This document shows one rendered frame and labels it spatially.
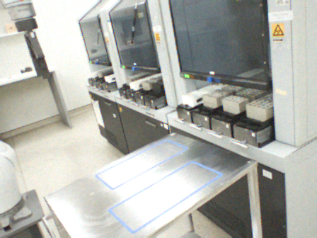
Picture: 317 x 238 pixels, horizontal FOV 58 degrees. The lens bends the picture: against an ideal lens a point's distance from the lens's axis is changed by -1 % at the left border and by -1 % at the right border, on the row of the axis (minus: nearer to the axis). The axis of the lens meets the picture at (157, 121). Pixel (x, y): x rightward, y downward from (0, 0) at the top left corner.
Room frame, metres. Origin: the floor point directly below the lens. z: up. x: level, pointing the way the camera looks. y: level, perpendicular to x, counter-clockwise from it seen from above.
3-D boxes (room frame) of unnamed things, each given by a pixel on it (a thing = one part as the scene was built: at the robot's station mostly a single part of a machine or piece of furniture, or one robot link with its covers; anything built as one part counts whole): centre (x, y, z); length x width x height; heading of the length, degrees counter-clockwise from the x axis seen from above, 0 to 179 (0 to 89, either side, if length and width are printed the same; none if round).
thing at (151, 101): (2.02, -0.26, 0.78); 0.73 x 0.14 x 0.09; 116
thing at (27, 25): (1.13, 0.40, 1.36); 0.08 x 0.07 x 0.09; 26
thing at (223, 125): (1.38, -0.57, 0.78); 0.73 x 0.14 x 0.09; 116
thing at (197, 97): (1.60, -0.32, 0.83); 0.30 x 0.10 x 0.06; 116
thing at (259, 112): (1.14, -0.43, 0.85); 0.12 x 0.02 x 0.06; 25
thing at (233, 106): (1.28, -0.36, 0.85); 0.12 x 0.02 x 0.06; 26
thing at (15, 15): (1.13, 0.40, 1.43); 0.09 x 0.09 x 0.06
